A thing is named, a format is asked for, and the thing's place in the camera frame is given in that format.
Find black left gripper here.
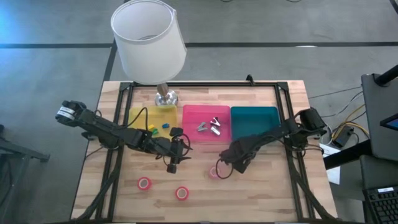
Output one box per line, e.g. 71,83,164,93
155,127,193,174

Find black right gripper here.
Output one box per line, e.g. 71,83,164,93
220,138,259,174

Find pink tape roll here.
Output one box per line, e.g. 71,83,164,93
208,166,222,180

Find red tape roll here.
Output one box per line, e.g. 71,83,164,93
137,176,152,191
175,186,190,201

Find teal plastic bin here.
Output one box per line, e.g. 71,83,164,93
229,106,282,141

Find pink translucent plastic bin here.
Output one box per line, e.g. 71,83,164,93
182,104,233,144

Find yellow translucent plastic bin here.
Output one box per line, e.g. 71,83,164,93
129,105,178,141

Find white paper sheet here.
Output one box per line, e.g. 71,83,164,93
318,142,342,186

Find black power adapter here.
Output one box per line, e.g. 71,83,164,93
331,125,355,149

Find black desk beam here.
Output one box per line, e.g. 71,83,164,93
323,139,374,170

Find white shade silver table lamp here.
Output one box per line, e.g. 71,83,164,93
110,0,188,108

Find grey equipment stand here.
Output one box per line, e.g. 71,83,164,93
360,73,398,161

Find black computer keyboard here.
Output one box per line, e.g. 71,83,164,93
362,185,398,224

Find black tablet screen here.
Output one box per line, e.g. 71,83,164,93
379,113,398,131

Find black metal floor stand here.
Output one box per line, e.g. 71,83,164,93
0,124,50,224

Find black stand pole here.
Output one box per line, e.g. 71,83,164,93
373,63,398,87

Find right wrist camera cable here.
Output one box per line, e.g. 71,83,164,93
215,157,233,180

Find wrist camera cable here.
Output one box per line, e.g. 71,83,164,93
124,106,191,154
215,157,233,180

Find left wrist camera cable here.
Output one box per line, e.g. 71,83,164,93
124,106,191,154

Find black aluminium table frame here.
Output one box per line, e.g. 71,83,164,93
95,80,317,223

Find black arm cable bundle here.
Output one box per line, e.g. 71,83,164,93
73,146,124,223
285,146,338,223

